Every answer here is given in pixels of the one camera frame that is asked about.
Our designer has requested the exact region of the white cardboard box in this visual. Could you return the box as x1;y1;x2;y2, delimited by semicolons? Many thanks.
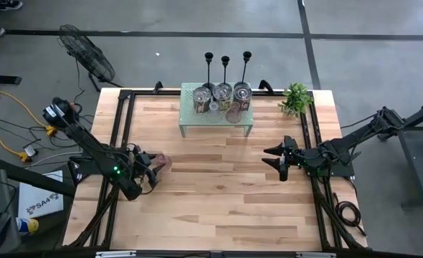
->
17;170;65;219

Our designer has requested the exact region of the black metal candlestick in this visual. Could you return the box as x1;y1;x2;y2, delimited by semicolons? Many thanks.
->
221;55;230;86
234;50;252;87
203;52;215;90

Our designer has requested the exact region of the black flat floor bar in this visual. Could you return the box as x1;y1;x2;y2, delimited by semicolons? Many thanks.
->
0;75;22;86

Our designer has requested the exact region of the grey metal-lid glass jar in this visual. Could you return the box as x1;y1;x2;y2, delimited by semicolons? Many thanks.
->
192;85;212;115

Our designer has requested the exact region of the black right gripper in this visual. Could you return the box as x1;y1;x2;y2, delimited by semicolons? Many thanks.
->
261;135;302;170

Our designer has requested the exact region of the black floor fan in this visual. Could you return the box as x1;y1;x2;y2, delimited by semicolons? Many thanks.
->
57;24;123;92

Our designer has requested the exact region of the black desk frame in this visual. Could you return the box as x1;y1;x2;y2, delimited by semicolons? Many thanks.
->
399;98;423;211

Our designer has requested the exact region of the glass jar shelf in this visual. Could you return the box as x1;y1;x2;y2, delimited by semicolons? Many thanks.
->
232;82;254;112
212;82;233;111

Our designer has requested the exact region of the black coiled cable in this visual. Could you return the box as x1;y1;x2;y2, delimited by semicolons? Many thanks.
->
335;193;367;237

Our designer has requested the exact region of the pink glass candle holder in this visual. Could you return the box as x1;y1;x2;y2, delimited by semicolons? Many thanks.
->
150;153;173;173
224;101;243;125

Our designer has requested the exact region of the black table frame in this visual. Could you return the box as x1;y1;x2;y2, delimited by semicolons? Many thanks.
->
62;88;369;252

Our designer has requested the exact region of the green potted plant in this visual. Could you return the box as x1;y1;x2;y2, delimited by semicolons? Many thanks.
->
277;82;315;118

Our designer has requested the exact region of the small yellow blue object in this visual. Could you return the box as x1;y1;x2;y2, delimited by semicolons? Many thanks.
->
16;216;39;236

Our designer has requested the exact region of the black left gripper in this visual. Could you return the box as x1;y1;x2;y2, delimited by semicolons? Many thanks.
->
127;143;166;188

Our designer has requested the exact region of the grey cable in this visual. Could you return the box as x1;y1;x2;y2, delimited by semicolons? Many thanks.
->
28;150;83;168

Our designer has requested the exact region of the clear glass candle holder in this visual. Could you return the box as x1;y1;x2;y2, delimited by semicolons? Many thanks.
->
207;101;222;125

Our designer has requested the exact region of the yellow extension cable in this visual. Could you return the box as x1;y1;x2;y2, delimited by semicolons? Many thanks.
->
0;69;60;163

